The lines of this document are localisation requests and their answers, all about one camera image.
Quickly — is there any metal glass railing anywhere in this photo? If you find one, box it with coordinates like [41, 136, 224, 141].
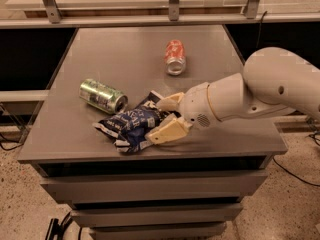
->
[0, 0, 320, 29]

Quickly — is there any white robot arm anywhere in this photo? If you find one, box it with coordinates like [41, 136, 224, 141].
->
[146, 47, 320, 144]

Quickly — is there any grey drawer cabinet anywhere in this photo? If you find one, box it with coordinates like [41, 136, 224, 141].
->
[17, 25, 288, 240]

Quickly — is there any green soda can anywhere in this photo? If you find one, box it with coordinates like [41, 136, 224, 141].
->
[79, 79, 128, 114]

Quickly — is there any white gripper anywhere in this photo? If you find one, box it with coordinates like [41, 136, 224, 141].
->
[145, 82, 218, 145]

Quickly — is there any grey drawer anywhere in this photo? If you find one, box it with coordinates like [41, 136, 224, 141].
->
[71, 203, 243, 227]
[41, 170, 267, 204]
[90, 222, 226, 240]

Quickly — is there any top grey drawer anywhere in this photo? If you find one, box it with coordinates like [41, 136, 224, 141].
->
[41, 170, 267, 204]

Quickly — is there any blue chip bag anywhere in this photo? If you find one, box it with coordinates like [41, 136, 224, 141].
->
[93, 90, 170, 153]

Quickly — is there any black cable left floor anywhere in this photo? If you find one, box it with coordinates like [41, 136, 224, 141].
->
[0, 132, 24, 152]

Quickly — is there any black hanging cable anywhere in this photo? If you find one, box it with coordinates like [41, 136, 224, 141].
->
[251, 10, 269, 62]

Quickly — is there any red coke can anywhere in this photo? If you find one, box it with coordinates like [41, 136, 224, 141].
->
[164, 39, 186, 76]

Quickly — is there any black cable floor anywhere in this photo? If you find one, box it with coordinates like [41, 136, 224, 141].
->
[272, 156, 320, 188]
[0, 132, 24, 152]

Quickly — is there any middle grey drawer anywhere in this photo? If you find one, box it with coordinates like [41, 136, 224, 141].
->
[71, 203, 243, 227]

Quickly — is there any black cable right floor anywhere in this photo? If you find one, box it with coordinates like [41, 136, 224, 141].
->
[272, 156, 320, 188]

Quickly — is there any black device on floor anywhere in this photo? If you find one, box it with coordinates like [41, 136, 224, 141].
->
[44, 212, 74, 240]

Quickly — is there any bottom grey drawer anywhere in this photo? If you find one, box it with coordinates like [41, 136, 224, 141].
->
[90, 222, 226, 240]

